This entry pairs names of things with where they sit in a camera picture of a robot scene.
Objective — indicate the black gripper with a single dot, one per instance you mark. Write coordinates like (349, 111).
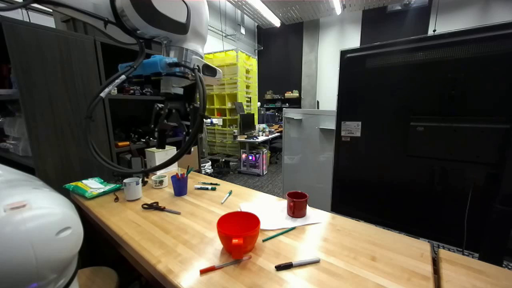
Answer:
(173, 99)

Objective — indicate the black grey marker pen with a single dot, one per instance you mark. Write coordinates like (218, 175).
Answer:
(296, 265)

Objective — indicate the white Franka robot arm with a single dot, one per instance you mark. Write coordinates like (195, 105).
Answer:
(32, 235)

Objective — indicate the red felt pen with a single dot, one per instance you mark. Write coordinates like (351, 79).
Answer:
(178, 175)

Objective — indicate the teal green felt pen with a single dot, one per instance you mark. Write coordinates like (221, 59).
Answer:
(187, 172)

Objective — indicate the blue plastic cup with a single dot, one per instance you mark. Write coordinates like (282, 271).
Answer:
(179, 188)

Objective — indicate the white plastic cup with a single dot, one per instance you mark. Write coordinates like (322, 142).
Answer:
(131, 190)

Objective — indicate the white pen green cap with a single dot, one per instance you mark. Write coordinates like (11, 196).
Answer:
(226, 198)

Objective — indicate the large orange-red cup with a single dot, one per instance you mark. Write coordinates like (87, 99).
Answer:
(239, 230)

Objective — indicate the long red pen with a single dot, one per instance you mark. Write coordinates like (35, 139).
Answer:
(210, 270)

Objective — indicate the slim green pen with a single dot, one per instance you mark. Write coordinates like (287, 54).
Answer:
(279, 235)

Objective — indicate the white box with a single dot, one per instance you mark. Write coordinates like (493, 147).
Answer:
(159, 155)

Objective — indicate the brown cardboard box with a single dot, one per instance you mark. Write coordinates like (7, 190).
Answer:
(189, 161)

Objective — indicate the small white pot with greenery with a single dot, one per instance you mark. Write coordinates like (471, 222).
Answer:
(159, 182)

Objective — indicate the green marker white body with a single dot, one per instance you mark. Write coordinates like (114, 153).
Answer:
(205, 188)

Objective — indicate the green marker black body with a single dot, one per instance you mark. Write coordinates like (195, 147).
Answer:
(211, 185)

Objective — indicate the black computer monitor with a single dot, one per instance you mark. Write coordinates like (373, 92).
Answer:
(247, 123)

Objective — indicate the small black clip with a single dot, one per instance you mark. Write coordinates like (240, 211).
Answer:
(115, 198)

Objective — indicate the yellow bin shelf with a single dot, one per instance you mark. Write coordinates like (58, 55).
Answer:
(240, 75)

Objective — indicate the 3D printer purple light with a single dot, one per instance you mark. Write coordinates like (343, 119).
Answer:
(253, 163)

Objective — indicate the cluttered background desk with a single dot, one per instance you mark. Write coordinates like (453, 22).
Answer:
(261, 139)

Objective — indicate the dark background shelf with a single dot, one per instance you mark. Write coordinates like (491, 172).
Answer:
(280, 102)

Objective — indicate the dark shelf unit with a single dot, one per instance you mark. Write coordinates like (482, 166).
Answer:
(53, 97)

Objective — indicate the white paper sheet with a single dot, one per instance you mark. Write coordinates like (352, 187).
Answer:
(272, 214)

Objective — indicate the grey partition cabinet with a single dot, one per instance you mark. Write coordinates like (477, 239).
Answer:
(307, 161)

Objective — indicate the dark red mug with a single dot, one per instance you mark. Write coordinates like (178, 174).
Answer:
(296, 206)

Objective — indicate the ceiling light strip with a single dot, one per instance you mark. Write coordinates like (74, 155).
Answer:
(336, 7)
(264, 12)

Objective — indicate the round wooden stool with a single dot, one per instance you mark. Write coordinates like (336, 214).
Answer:
(98, 278)

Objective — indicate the white label sticker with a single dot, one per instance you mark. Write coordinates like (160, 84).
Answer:
(351, 129)

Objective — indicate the large black panel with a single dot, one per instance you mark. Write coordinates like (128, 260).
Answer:
(426, 150)

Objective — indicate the blue printed gripper mount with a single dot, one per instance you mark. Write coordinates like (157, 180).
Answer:
(149, 65)

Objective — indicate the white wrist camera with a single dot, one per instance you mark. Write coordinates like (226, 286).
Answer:
(211, 71)

